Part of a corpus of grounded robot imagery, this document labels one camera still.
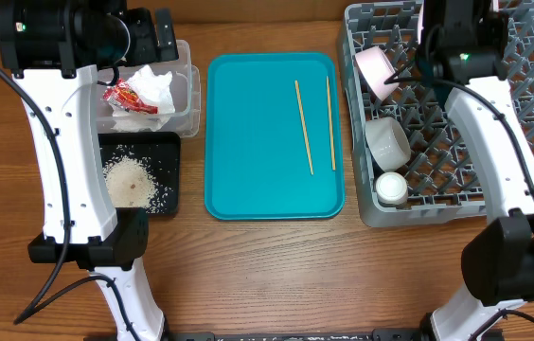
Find pink plate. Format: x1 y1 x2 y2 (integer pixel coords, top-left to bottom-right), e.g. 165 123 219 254
416 1 425 45

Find red snack wrapper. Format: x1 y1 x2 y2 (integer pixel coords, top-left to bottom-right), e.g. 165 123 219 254
102 79 158 115

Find white napkin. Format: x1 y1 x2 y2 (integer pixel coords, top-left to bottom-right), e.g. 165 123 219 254
109 65 176 133

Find pink bowl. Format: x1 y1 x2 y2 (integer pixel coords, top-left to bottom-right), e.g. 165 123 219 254
355 46 399 101

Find grey-white bowl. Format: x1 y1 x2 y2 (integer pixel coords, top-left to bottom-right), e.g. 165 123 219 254
365 117 411 172

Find rice food scraps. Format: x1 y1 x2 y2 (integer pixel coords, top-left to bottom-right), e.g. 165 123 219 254
100 144 171 214

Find cream cup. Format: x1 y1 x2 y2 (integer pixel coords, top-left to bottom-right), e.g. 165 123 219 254
375 171 408 206

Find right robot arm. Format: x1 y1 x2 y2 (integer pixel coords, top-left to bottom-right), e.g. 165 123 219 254
416 0 534 340

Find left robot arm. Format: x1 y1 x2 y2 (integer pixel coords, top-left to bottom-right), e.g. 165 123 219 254
0 0 178 340

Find grey dishwasher rack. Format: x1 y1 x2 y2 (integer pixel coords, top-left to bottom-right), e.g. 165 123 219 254
338 1 534 227

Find clear plastic bin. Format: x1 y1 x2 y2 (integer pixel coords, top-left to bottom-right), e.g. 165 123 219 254
96 40 202 138

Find black tray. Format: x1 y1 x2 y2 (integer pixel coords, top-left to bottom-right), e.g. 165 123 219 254
98 132 181 216

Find wooden chopstick right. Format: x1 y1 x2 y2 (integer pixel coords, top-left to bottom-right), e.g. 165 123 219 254
326 75 336 171

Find wooden chopstick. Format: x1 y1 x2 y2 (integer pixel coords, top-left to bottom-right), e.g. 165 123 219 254
294 80 314 176
326 75 336 171

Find wooden chopstick left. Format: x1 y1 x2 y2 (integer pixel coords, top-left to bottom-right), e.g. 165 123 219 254
294 80 314 176

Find teal serving tray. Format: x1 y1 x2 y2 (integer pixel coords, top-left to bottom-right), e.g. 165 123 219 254
205 52 346 221

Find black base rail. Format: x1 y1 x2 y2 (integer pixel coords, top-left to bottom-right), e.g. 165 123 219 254
163 329 419 341

